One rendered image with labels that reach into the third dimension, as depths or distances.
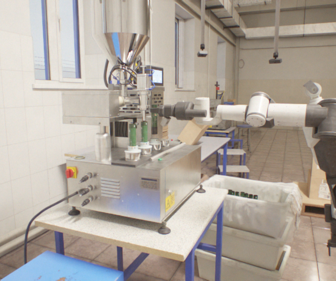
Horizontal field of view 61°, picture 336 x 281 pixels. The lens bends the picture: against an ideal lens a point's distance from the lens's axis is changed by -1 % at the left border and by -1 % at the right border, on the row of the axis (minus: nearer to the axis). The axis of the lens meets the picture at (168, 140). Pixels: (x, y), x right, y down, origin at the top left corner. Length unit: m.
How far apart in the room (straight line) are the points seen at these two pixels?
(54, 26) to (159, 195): 2.84
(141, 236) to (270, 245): 0.98
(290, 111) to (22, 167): 2.24
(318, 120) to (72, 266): 1.16
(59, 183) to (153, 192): 2.04
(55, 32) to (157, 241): 2.94
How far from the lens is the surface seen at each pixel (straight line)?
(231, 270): 2.17
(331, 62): 11.53
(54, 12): 3.75
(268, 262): 2.06
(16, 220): 2.88
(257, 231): 1.99
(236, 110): 1.28
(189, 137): 3.06
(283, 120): 1.25
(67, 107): 1.41
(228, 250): 2.11
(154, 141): 1.45
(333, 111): 1.23
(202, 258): 2.21
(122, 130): 1.63
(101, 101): 1.29
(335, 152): 1.40
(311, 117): 1.23
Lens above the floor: 1.33
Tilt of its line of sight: 9 degrees down
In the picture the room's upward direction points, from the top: straight up
